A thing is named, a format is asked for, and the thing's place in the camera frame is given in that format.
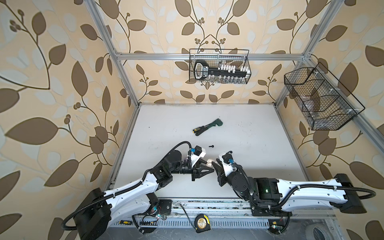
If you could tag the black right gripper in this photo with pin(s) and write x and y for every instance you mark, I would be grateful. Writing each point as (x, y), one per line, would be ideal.
(221, 176)

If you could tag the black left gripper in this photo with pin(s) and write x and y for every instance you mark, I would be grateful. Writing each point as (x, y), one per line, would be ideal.
(196, 170)

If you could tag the beige earbud charging case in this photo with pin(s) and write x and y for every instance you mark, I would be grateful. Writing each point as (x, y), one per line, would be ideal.
(209, 163)

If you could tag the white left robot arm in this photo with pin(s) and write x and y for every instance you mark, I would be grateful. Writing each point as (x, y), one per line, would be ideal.
(99, 210)

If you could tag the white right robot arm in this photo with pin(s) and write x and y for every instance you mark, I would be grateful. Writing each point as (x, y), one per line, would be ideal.
(277, 195)

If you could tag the green rivet gun tool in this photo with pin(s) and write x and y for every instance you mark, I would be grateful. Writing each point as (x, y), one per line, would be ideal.
(199, 130)

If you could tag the yellow black tape measure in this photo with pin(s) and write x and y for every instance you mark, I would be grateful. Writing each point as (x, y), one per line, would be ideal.
(202, 223)

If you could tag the black socket set holder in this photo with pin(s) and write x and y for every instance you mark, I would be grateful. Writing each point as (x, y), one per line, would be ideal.
(202, 70)

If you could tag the grey tape roll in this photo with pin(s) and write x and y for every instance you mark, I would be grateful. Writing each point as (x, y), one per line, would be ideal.
(317, 232)

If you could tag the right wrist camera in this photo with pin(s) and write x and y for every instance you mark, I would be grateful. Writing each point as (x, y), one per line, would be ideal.
(227, 161)

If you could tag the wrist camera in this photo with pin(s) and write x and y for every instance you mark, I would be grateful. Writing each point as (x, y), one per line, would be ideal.
(227, 161)
(196, 154)

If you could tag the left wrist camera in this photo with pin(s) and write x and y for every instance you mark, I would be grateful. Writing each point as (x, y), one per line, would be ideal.
(196, 154)

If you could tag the yellow handled screwdriver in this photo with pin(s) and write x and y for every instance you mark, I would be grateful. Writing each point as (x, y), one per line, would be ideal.
(125, 223)

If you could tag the black wire basket back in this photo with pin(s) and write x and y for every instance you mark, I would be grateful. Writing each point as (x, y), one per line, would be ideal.
(234, 57)

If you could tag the black wire basket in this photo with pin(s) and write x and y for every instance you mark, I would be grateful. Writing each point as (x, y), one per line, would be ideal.
(234, 57)
(326, 103)

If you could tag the black wire basket right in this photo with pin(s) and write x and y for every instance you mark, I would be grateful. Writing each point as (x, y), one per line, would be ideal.
(326, 103)

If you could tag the aluminium frame post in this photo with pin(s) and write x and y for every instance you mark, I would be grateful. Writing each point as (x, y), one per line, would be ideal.
(324, 11)

